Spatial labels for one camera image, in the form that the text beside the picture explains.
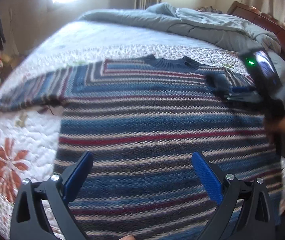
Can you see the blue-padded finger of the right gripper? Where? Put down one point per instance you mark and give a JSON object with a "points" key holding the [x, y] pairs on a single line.
{"points": [[218, 84]]}

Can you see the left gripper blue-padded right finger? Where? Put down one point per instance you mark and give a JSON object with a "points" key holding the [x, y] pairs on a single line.
{"points": [[256, 218]]}

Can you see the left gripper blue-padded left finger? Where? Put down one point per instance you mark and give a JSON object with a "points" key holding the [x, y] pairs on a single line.
{"points": [[29, 220]]}

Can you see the striped knitted sweater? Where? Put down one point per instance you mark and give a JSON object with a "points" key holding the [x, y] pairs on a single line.
{"points": [[142, 119]]}

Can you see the grey rumpled duvet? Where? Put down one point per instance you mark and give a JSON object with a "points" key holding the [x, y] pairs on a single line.
{"points": [[228, 32]]}

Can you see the white floral quilted bedspread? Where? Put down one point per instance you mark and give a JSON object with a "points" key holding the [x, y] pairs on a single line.
{"points": [[29, 138]]}

